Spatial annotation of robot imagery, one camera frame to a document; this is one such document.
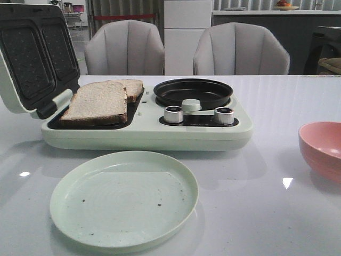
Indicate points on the white bread slice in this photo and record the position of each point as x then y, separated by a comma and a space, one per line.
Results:
98, 103
134, 88

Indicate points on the breakfast maker hinged lid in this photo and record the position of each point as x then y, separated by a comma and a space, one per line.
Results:
39, 68

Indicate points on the pink bowl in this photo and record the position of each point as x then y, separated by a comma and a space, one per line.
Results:
319, 144

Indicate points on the light green breakfast maker base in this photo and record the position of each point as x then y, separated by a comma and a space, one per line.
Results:
146, 129

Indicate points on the left silver control knob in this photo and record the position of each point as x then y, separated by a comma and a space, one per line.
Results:
173, 114

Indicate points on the silver control knob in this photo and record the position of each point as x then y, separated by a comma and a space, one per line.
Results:
173, 114
223, 116

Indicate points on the round black frying pan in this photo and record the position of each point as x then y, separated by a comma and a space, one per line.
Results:
210, 93

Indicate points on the right silver control knob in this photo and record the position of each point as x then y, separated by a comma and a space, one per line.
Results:
223, 116

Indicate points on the light green round plate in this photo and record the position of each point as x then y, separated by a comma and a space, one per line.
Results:
124, 202

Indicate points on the left grey upholstered chair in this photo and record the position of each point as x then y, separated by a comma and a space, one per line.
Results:
127, 47

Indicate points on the grey upholstered chair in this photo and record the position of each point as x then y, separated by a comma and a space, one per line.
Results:
240, 49
127, 47

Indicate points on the right grey upholstered chair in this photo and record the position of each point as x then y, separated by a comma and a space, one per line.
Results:
240, 49

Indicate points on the white refrigerator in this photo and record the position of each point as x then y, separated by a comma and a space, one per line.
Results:
184, 23

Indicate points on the grey kitchen counter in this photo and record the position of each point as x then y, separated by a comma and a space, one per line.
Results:
293, 29

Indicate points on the fruit plate on counter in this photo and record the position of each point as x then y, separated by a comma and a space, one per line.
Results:
283, 5

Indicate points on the dark appliance at right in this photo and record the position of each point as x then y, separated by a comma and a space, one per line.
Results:
325, 43

